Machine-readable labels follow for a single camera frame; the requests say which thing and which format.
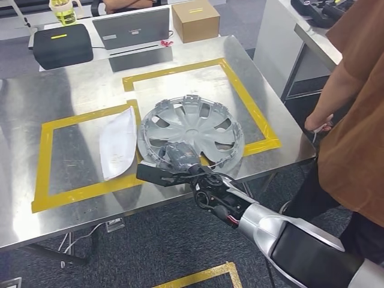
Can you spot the metal floor outlet plate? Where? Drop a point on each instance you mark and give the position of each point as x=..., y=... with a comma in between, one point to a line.
x=115, y=225
x=10, y=283

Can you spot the white curved plastic part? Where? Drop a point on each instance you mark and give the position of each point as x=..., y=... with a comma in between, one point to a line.
x=118, y=143

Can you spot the green drink bottle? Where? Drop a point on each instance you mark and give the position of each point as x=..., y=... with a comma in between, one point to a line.
x=64, y=12

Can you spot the black zip case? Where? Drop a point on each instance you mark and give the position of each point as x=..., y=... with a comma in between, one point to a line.
x=62, y=47

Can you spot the person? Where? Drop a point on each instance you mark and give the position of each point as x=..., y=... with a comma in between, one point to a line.
x=126, y=4
x=354, y=139

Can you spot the yellow floor tape square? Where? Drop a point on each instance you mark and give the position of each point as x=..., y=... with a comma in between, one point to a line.
x=210, y=272

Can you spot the white desk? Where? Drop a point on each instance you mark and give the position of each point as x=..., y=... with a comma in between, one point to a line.
x=99, y=53

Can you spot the brown cardboard box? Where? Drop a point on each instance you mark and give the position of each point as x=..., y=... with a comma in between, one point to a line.
x=195, y=22

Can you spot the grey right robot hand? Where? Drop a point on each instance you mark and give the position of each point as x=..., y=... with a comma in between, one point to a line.
x=179, y=157

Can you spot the black tool tray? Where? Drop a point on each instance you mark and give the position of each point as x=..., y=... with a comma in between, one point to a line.
x=317, y=14

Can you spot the yellow tape outline on workbench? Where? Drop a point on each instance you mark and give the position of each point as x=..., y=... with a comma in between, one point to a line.
x=44, y=167

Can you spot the steel side table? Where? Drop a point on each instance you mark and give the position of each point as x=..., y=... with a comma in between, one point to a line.
x=276, y=47

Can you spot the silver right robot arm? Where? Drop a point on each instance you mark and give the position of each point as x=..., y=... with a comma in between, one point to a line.
x=270, y=230

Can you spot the stainless steel workbench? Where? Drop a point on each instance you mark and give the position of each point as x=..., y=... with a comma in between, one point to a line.
x=75, y=87

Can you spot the silver plastic hubcap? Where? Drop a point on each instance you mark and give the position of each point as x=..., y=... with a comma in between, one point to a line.
x=192, y=127

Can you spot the small red clip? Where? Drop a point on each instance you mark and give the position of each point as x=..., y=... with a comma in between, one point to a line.
x=166, y=43

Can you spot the grey laptop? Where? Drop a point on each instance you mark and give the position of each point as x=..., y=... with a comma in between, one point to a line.
x=132, y=28

